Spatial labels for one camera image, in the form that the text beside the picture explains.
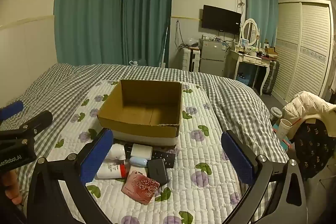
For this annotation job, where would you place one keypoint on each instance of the person's left hand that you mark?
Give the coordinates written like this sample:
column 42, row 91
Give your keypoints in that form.
column 11, row 184

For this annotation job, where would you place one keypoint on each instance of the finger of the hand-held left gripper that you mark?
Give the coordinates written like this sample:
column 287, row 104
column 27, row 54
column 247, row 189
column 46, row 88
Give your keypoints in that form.
column 31, row 124
column 10, row 109

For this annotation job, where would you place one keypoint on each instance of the white dressing table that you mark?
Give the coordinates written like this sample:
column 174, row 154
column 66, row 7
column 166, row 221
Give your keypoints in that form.
column 252, row 59

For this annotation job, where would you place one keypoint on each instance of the white oval vanity mirror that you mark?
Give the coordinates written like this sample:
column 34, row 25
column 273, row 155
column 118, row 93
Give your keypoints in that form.
column 249, row 31

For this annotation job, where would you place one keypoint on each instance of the white mop pole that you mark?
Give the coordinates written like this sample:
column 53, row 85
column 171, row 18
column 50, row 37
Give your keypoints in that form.
column 164, row 48

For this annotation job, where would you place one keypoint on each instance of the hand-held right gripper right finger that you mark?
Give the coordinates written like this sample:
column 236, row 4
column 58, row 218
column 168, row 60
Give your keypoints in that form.
column 237, row 158

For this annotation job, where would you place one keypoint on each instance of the white tube with red cap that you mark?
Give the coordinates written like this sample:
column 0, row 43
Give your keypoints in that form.
column 111, row 171

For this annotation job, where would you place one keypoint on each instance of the black remote control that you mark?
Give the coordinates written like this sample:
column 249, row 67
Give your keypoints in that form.
column 164, row 157

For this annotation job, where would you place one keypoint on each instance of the white ribbed suitcase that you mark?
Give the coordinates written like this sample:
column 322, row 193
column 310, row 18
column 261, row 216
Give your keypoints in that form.
column 187, row 58

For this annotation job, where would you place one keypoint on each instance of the white plastic bottle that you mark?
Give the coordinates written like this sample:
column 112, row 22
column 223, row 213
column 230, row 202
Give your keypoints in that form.
column 116, row 152

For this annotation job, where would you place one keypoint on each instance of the black hard case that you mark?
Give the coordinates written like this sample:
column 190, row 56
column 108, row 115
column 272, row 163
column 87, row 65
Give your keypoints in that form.
column 158, row 171

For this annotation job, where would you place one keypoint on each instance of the teal curtain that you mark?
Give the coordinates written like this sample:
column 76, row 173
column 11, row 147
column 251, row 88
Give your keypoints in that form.
column 261, row 8
column 147, row 14
column 89, row 11

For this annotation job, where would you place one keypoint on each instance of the black wall television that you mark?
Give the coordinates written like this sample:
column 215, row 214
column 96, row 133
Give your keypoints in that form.
column 220, row 19

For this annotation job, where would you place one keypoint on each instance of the cardboard box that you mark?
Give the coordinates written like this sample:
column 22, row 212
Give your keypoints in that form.
column 147, row 121

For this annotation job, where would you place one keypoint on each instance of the dark suitcase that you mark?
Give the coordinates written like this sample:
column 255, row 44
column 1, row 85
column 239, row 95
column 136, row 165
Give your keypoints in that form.
column 270, row 77

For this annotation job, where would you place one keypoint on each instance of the white louvred wardrobe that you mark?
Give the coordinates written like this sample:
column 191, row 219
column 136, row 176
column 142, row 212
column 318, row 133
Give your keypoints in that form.
column 304, row 50

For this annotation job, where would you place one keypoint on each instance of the white puffer jacket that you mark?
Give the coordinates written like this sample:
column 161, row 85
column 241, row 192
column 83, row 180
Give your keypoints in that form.
column 307, row 106

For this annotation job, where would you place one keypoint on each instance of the dark patterned garment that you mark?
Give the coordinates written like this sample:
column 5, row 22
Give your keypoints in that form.
column 312, row 148

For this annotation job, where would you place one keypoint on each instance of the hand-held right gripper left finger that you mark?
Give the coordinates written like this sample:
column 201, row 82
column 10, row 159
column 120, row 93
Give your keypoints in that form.
column 95, row 158

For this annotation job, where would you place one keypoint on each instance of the floral quilted white mat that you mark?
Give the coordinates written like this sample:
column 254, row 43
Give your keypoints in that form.
column 199, row 140

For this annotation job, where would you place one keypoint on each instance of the silver small fridge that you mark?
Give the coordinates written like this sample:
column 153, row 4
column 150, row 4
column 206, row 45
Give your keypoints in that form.
column 212, row 58

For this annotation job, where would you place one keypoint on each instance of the small white appliance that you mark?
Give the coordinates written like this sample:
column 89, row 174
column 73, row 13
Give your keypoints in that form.
column 133, row 63

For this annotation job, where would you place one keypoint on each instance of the small photo frame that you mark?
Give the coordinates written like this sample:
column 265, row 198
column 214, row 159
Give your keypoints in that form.
column 244, row 43

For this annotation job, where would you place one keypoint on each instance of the white paper cup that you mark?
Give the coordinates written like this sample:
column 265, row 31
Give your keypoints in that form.
column 284, row 129

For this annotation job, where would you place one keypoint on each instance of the white earbuds case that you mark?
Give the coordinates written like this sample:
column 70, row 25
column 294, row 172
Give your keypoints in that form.
column 141, row 151

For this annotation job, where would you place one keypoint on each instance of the pink rose-patterned wallet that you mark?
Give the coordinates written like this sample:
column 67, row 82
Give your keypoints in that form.
column 140, row 187

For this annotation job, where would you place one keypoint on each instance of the pale blue earbuds case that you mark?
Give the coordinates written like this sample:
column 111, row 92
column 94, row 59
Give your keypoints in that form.
column 137, row 161

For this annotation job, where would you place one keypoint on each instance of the brown box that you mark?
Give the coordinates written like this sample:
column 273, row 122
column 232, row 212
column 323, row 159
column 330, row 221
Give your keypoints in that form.
column 270, row 50

